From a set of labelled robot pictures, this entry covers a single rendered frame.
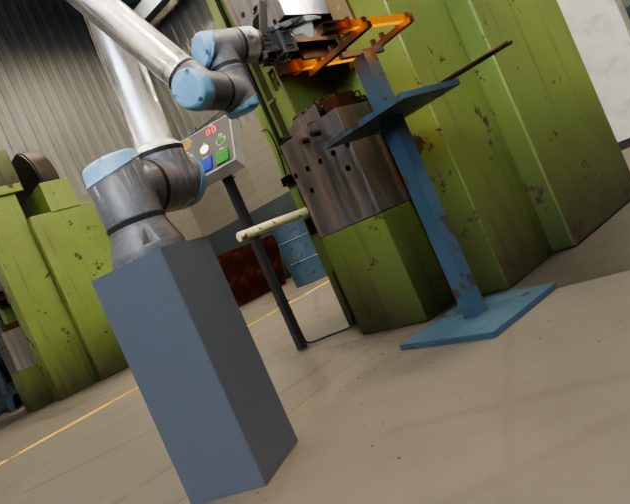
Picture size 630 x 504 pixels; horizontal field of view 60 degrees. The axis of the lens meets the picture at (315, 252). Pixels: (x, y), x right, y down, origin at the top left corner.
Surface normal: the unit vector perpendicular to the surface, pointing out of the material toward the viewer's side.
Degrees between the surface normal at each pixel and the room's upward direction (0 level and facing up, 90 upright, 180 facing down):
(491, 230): 90
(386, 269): 90
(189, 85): 94
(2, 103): 90
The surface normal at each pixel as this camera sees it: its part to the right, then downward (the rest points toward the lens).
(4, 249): 0.63, -0.26
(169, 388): -0.31, 0.15
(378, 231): -0.68, 0.31
